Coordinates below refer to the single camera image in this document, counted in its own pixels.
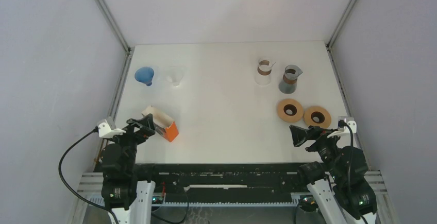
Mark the right aluminium frame post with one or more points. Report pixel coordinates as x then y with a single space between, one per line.
345 15

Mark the grey glass carafe brown band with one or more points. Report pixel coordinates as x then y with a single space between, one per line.
288 84

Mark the aluminium frame post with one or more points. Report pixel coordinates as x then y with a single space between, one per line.
345 15
103 7

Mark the clear glass carafe brown band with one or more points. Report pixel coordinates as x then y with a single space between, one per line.
264 70

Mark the clear glass dripper cone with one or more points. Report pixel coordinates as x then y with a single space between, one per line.
174 74

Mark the blue ribbed dripper cone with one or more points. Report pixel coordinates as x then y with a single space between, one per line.
145 75

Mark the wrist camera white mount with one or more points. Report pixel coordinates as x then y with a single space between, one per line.
346 125
107 129

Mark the wooden dripper ring holder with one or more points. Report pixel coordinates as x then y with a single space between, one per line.
290 110

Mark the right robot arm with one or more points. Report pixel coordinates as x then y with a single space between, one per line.
337 186

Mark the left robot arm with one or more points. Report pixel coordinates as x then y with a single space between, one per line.
126 198

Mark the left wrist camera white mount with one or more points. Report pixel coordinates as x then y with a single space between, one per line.
107 129

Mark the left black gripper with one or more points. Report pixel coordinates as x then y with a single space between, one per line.
147 128

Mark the orange coffee filter box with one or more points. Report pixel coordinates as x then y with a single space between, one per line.
164 124

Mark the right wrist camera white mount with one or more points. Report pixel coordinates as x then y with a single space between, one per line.
346 125

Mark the left aluminium frame post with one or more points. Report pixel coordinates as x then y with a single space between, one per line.
103 7

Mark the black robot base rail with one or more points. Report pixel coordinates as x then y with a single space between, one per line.
228 183

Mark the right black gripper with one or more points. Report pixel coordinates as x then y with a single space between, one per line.
299 135

